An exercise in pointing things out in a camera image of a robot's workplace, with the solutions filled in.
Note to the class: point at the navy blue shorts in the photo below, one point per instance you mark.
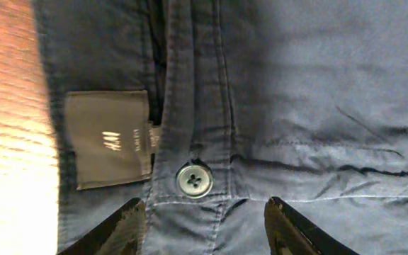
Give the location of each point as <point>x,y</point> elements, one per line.
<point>207,109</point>

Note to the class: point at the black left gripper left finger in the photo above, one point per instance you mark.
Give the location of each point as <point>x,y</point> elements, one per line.
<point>120,234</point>

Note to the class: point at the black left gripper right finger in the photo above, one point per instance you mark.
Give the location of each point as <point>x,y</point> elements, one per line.
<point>289,232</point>

